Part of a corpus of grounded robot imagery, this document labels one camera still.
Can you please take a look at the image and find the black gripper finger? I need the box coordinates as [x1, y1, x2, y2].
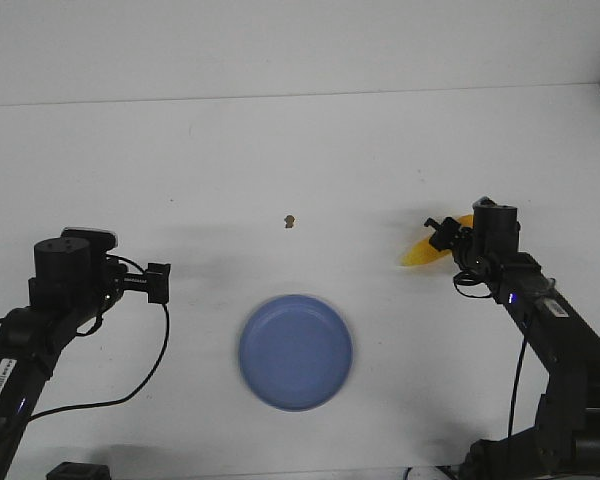
[424, 217, 453, 250]
[146, 263, 171, 304]

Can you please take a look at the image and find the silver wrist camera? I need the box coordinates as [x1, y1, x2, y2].
[472, 197, 497, 208]
[61, 227, 118, 251]

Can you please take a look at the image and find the blue round plate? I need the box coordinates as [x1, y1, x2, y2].
[237, 294, 354, 412]

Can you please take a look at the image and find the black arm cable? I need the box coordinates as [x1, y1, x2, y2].
[27, 254, 171, 424]
[505, 337, 529, 439]

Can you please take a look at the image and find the yellow corn cob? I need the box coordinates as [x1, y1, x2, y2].
[400, 226, 452, 267]

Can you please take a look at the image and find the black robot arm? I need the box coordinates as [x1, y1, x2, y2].
[0, 228, 171, 479]
[425, 197, 600, 479]

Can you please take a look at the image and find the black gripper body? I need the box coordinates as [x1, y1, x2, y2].
[442, 216, 476, 270]
[105, 254, 149, 297]

